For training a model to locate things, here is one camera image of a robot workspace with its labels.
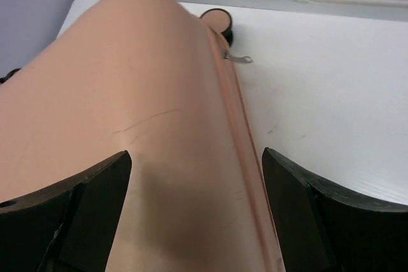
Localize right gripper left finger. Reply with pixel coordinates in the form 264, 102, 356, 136
1, 151, 132, 272

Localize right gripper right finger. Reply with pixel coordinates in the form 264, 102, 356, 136
262, 148, 407, 271

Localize pink hard-shell suitcase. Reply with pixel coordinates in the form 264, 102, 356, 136
1, 0, 284, 271

